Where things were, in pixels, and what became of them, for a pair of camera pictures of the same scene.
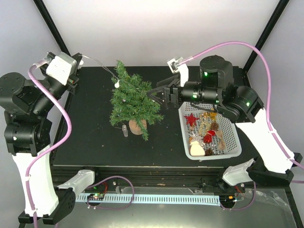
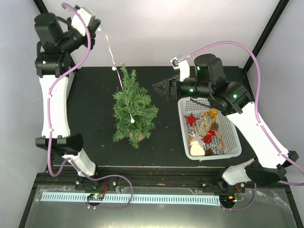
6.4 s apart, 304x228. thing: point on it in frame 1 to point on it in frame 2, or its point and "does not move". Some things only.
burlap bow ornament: (222, 145) does not move
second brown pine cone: (214, 126) does not move
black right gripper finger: (168, 81) does not move
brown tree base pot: (137, 129) to (140, 137)
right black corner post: (272, 21) does not move
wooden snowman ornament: (196, 149) does not move
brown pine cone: (208, 152) does not move
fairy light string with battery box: (117, 85) to (132, 119)
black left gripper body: (72, 88) to (92, 35)
